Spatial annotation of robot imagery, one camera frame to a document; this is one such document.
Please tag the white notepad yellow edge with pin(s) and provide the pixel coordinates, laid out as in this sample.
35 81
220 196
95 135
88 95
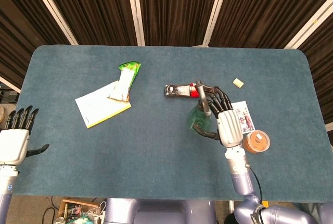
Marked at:
99 106

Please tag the green spray bottle black nozzle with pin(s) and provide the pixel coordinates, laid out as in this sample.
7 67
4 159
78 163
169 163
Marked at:
197 116

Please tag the green snack bag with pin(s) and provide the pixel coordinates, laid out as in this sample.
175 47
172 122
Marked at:
126 80

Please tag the white printed card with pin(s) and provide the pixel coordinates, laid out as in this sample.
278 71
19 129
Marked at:
247 119

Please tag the brown pleated curtain panel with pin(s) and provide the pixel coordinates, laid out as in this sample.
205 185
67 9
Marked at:
322 57
91 7
177 7
268 5
20 26

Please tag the yellow floor object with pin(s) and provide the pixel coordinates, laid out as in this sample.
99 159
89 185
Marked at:
265 203

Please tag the right black-fingered robot hand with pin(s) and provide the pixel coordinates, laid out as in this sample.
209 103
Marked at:
230 127

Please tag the white table leg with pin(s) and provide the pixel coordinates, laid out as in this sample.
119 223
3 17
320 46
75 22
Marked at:
231 206

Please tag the left black-fingered robot hand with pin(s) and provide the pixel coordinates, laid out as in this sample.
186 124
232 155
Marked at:
13 146

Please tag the cola bottle red label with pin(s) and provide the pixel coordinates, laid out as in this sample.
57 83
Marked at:
177 91

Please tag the right purple robot arm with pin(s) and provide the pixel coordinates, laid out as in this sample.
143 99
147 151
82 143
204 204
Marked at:
242 179

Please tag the round orange lidded container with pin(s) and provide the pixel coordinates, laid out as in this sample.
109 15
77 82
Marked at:
257 142

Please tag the cardboard box with clutter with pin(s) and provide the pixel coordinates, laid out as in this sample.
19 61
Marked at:
75 212

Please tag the purple robot torso base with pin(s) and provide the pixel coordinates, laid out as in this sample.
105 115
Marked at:
161 212

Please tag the black bag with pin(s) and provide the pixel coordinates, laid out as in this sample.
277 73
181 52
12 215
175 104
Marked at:
229 218

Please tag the left purple robot arm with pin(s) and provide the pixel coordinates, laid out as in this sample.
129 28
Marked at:
6 190

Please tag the blue felt table mat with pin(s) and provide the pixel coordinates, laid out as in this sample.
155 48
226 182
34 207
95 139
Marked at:
104 161

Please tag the small cream eraser block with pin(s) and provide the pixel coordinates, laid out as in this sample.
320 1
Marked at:
238 82

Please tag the white partition frame post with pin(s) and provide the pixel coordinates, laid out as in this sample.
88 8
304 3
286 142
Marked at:
9 84
135 7
217 7
52 7
309 27

